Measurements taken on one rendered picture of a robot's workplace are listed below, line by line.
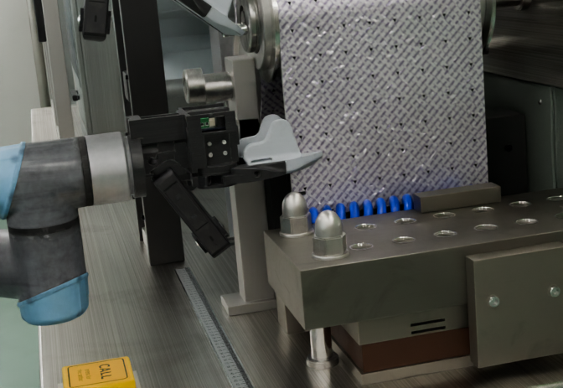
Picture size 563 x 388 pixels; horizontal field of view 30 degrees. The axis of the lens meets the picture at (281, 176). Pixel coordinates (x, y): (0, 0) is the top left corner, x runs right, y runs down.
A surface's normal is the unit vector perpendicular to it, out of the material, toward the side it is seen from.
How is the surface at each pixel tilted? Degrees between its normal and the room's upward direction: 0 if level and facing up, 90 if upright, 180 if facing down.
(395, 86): 90
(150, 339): 0
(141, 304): 0
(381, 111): 90
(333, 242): 90
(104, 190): 118
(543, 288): 90
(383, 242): 0
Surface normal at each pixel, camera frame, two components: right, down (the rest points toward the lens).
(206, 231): 0.22, 0.25
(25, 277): -0.46, 0.23
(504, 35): -0.97, 0.12
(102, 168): 0.20, 0.00
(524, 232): -0.08, -0.97
